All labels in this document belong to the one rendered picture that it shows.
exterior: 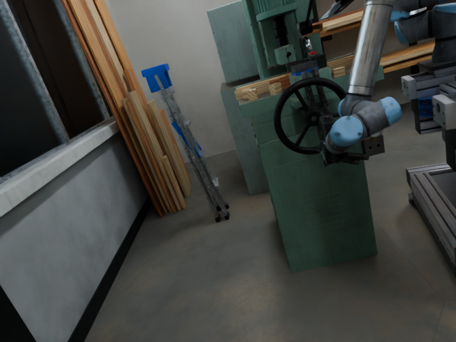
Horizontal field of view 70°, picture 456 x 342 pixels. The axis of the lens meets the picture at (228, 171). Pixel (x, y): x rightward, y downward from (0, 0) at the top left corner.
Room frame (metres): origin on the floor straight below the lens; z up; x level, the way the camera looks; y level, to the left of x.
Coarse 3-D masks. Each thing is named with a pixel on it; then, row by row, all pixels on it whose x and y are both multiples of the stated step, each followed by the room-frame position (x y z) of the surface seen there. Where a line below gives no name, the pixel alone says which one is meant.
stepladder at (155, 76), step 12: (144, 72) 2.21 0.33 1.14; (156, 72) 2.19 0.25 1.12; (156, 84) 2.19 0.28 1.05; (168, 84) 2.34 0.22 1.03; (168, 96) 2.19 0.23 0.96; (168, 108) 2.19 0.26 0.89; (180, 120) 2.20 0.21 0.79; (180, 132) 2.18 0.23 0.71; (192, 144) 2.19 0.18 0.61; (192, 156) 2.21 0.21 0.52; (204, 156) 2.23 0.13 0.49; (204, 168) 2.18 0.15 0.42; (204, 180) 2.35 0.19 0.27; (216, 180) 2.29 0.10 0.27; (204, 192) 2.18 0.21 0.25; (216, 192) 2.19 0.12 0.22; (216, 204) 2.35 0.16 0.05; (228, 204) 2.38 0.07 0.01; (216, 216) 2.17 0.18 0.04; (228, 216) 2.15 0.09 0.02
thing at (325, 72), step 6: (324, 72) 1.25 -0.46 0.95; (330, 72) 1.25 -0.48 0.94; (294, 78) 1.26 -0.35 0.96; (300, 78) 1.26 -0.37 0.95; (330, 78) 1.25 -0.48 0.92; (300, 90) 1.26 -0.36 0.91; (312, 90) 1.26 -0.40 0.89; (324, 90) 1.25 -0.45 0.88; (330, 90) 1.25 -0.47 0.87; (294, 96) 1.34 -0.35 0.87; (306, 96) 1.26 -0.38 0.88
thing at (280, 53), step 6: (276, 48) 1.59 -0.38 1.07; (282, 48) 1.47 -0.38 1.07; (288, 48) 1.47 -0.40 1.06; (276, 54) 1.55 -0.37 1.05; (282, 54) 1.47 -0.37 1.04; (294, 54) 1.47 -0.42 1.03; (276, 60) 1.60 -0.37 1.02; (282, 60) 1.47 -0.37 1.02; (288, 60) 1.47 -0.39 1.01; (294, 60) 1.47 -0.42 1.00
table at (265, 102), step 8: (336, 80) 1.34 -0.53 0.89; (344, 80) 1.33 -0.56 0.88; (376, 80) 1.32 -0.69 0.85; (344, 88) 1.34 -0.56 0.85; (264, 96) 1.41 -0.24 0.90; (272, 96) 1.37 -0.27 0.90; (328, 96) 1.25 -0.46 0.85; (336, 96) 1.25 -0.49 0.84; (240, 104) 1.39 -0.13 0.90; (248, 104) 1.38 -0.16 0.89; (256, 104) 1.38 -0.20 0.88; (264, 104) 1.37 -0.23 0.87; (272, 104) 1.37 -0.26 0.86; (288, 104) 1.36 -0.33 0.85; (296, 104) 1.27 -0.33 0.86; (248, 112) 1.38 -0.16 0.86; (256, 112) 1.38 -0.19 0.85; (264, 112) 1.37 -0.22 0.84
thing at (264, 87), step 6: (342, 60) 1.50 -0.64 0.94; (348, 60) 1.48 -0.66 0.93; (330, 66) 1.49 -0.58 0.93; (336, 66) 1.49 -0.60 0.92; (348, 66) 1.48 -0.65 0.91; (264, 84) 1.52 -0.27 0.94; (240, 90) 1.54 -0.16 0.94; (258, 90) 1.53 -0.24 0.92; (264, 90) 1.52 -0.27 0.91; (240, 96) 1.54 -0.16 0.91
